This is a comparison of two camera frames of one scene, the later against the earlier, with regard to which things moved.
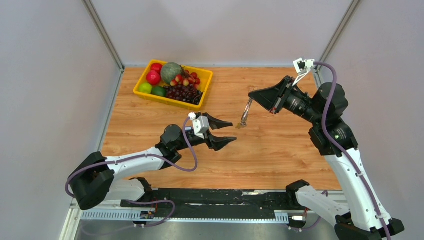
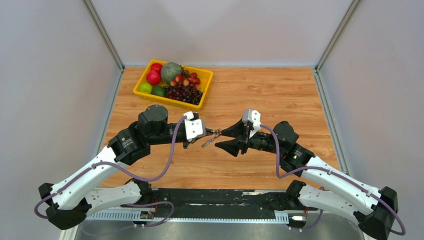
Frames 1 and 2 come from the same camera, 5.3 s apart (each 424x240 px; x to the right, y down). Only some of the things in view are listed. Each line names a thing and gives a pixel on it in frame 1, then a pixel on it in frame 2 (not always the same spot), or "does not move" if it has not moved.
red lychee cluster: [186, 79] does not move
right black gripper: [271, 98] → [232, 146]
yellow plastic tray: [205, 75] does not move
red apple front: [153, 78] does not move
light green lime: [146, 88] does not move
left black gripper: [217, 143] → [186, 143]
